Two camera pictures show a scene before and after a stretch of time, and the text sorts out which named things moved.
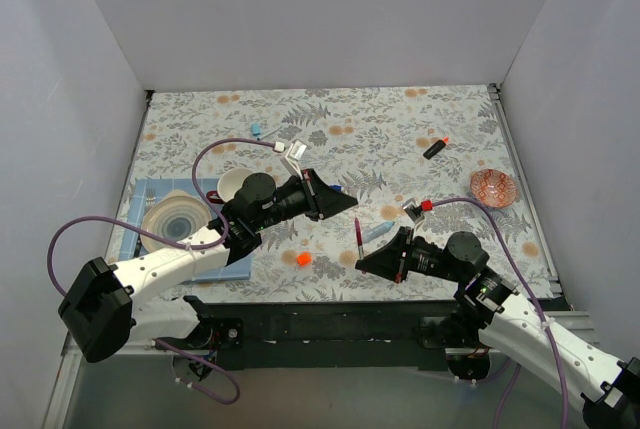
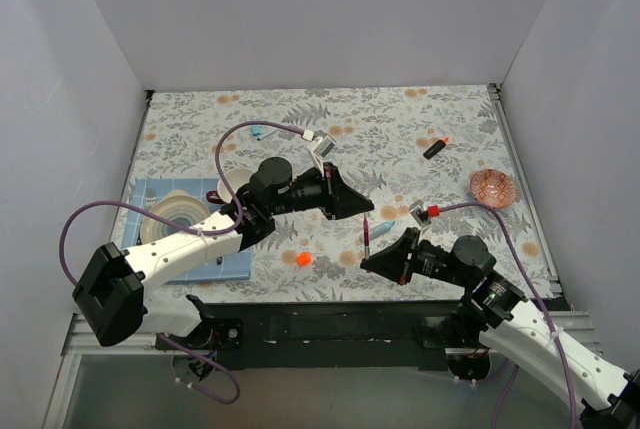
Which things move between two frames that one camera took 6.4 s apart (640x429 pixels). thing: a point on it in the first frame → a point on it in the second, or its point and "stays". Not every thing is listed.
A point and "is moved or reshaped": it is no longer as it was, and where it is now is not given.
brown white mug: x=231 y=182 stays
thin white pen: x=273 y=131 stays
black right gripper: x=403 y=256 stays
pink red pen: x=359 y=239 is moved or reshaped
